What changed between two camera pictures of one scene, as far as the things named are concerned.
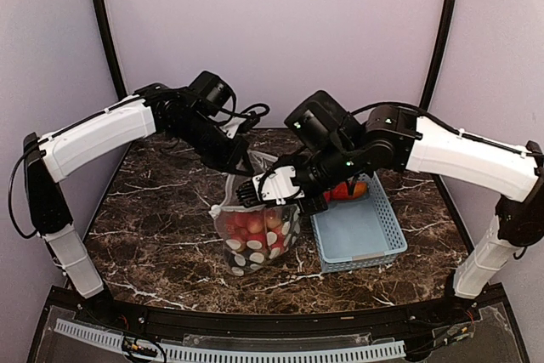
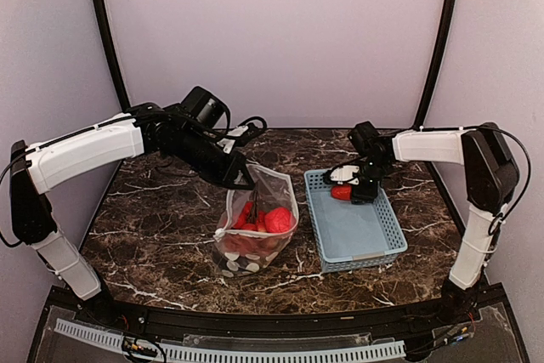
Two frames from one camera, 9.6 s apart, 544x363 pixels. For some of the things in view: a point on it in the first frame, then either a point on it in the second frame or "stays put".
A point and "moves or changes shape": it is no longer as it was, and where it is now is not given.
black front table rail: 249,322 stays put
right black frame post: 444,31 stays put
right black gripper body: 326,170 to 373,171
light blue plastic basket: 359,232 stays put
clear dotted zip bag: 252,236 moves or changes shape
